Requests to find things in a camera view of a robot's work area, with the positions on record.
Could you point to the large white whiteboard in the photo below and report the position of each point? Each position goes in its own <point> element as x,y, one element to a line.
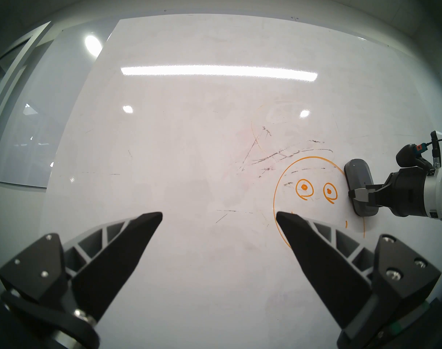
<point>188,133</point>

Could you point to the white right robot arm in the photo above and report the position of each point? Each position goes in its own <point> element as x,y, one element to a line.
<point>441,195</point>

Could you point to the dark grey whiteboard eraser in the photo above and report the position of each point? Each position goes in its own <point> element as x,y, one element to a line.
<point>359,173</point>

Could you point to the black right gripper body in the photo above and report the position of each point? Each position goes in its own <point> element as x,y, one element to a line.
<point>403,193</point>

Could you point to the wall glass board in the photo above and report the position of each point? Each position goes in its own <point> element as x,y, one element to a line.
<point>42,115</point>

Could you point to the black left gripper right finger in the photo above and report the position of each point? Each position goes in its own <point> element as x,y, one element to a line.
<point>333,272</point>

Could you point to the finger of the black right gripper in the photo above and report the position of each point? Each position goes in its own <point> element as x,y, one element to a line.
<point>358,196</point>

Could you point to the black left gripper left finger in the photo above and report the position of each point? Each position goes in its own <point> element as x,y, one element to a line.
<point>108,257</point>

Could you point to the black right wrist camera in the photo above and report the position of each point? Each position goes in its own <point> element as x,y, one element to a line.
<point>412,155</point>

